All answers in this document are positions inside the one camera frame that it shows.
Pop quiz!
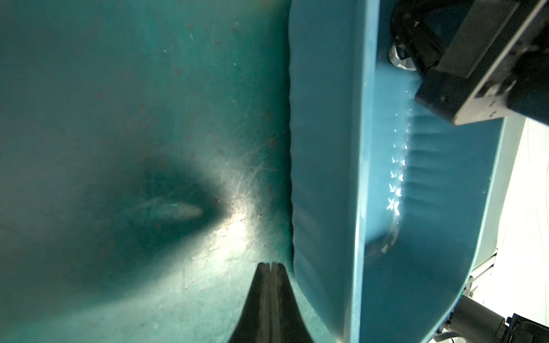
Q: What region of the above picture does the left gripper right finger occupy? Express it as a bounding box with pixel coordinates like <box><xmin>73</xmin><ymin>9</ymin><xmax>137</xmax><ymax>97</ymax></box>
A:
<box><xmin>269</xmin><ymin>263</ymin><xmax>313</xmax><ymax>342</ymax></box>

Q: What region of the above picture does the green table mat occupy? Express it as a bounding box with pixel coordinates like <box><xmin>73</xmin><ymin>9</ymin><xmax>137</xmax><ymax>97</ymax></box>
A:
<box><xmin>0</xmin><ymin>0</ymin><xmax>335</xmax><ymax>343</ymax></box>

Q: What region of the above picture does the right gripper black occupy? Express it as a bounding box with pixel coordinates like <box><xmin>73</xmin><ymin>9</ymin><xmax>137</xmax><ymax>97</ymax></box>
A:
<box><xmin>391</xmin><ymin>0</ymin><xmax>548</xmax><ymax>126</ymax></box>

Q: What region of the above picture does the teal plastic storage box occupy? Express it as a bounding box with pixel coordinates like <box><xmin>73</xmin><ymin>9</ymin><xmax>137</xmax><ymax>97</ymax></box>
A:
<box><xmin>289</xmin><ymin>1</ymin><xmax>524</xmax><ymax>342</ymax></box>

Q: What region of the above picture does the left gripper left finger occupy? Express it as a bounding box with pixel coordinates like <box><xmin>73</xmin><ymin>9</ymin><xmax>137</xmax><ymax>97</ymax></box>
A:
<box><xmin>229</xmin><ymin>263</ymin><xmax>271</xmax><ymax>342</ymax></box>

